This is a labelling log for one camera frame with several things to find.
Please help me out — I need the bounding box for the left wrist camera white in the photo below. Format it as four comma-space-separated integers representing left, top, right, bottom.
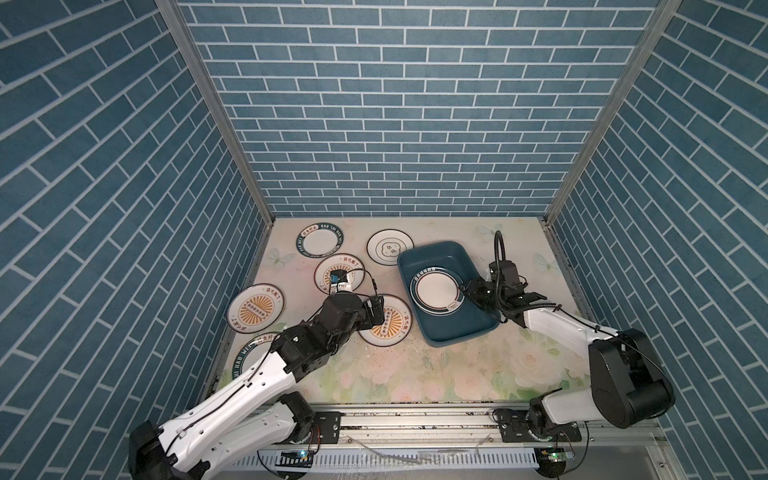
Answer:
329, 269, 353, 295

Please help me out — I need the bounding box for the white clover plate back centre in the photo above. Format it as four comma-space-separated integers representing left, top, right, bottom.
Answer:
366, 229, 414, 266

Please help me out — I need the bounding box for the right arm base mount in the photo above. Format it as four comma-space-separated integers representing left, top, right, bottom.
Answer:
491, 408, 582, 443

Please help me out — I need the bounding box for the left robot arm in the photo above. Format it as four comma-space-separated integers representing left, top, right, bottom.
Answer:
128, 291, 385, 479

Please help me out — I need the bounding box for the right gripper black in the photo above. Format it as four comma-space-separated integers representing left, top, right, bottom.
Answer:
457, 275, 504, 313

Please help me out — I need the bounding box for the green red rim plate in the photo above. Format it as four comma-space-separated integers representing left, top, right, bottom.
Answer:
409, 266, 464, 316

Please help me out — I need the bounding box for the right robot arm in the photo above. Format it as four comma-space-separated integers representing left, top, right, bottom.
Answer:
461, 260, 676, 437

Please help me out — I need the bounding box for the orange sunburst plate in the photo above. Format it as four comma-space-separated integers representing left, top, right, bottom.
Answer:
359, 294, 413, 347
313, 254, 365, 294
227, 283, 285, 334

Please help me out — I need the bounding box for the aluminium rail frame front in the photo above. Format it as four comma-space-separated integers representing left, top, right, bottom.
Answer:
211, 403, 684, 479

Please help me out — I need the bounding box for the teal plastic bin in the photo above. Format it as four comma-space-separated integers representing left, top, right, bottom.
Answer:
397, 241, 499, 347

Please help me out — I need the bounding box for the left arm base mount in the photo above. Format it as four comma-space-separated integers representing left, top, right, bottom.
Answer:
310, 411, 342, 445

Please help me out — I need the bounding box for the black corrugated cable right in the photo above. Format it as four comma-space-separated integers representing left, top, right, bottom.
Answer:
493, 230, 508, 289

